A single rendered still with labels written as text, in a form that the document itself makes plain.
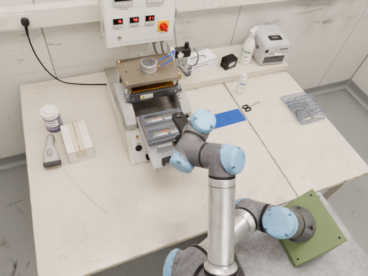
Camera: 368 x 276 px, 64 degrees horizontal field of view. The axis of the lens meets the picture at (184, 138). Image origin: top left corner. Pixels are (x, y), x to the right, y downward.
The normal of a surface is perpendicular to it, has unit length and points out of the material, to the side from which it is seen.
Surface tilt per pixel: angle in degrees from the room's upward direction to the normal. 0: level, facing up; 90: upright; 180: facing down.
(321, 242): 48
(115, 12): 90
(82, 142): 2
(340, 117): 0
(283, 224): 43
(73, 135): 1
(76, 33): 90
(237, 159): 57
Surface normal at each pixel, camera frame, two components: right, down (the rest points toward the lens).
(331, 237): -0.62, -0.25
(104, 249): 0.11, -0.61
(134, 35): 0.36, 0.76
